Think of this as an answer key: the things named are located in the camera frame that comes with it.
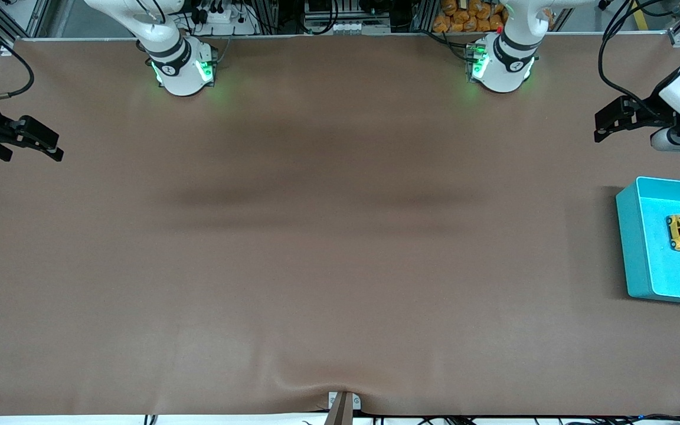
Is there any teal plastic bin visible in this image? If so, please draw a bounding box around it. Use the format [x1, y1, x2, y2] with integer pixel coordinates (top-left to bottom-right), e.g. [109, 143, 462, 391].
[615, 176, 680, 306]

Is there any pile of orange objects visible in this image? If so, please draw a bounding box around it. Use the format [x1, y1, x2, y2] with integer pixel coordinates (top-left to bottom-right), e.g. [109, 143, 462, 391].
[433, 0, 507, 34]

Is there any white power strip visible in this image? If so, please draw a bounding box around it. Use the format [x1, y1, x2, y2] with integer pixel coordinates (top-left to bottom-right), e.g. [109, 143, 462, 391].
[195, 6, 258, 36]

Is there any white terminal block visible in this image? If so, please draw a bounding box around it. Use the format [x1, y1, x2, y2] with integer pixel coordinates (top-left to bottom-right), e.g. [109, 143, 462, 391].
[340, 22, 391, 35]

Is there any brown table mat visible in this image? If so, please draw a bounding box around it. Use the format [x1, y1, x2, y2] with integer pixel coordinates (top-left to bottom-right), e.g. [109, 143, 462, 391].
[0, 34, 680, 417]

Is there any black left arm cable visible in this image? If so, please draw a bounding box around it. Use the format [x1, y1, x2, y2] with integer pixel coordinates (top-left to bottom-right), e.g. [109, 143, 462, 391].
[599, 0, 680, 119]

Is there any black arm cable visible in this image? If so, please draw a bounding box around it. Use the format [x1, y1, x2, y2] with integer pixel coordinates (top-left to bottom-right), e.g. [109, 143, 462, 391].
[0, 21, 35, 102]
[599, 0, 680, 119]

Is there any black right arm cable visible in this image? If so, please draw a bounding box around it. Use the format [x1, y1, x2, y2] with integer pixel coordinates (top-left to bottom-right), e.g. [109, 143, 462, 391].
[0, 21, 35, 102]

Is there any black base cable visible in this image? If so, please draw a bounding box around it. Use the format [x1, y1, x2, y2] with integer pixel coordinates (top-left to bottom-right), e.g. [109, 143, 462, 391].
[423, 28, 472, 60]

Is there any metal table clamp bracket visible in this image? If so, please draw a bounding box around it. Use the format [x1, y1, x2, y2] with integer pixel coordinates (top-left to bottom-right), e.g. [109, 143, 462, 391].
[327, 391, 362, 425]

